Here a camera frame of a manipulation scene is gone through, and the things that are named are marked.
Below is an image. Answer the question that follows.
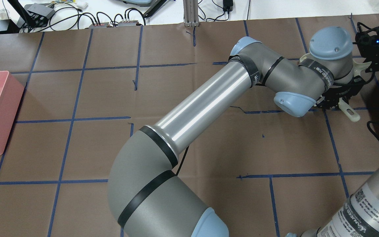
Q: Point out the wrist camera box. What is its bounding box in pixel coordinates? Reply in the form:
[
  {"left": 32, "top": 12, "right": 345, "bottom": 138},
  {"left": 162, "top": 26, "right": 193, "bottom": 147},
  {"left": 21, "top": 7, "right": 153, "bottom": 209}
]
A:
[{"left": 355, "top": 22, "right": 379, "bottom": 73}]

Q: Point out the white plastic dustpan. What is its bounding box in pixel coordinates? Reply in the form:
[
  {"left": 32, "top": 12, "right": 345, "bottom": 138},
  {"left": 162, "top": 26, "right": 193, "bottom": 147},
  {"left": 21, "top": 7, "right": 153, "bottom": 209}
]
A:
[{"left": 299, "top": 53, "right": 370, "bottom": 122}]

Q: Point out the black power adapter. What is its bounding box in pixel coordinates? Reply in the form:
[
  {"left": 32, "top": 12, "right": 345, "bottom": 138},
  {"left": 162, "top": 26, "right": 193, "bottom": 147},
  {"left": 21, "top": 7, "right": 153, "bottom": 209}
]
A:
[{"left": 222, "top": 0, "right": 234, "bottom": 13}]

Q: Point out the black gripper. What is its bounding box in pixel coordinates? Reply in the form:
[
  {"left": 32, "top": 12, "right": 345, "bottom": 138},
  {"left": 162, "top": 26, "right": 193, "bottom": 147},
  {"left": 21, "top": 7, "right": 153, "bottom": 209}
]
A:
[{"left": 315, "top": 84, "right": 352, "bottom": 110}]

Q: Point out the aluminium frame post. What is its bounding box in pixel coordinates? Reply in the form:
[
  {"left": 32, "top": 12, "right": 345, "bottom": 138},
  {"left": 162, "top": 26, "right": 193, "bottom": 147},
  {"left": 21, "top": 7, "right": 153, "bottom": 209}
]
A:
[{"left": 183, "top": 0, "right": 199, "bottom": 27}]

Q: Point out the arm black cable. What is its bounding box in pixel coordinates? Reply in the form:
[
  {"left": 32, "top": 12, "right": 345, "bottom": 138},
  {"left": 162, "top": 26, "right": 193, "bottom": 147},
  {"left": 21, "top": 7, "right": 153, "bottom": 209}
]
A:
[{"left": 176, "top": 145, "right": 190, "bottom": 176}]

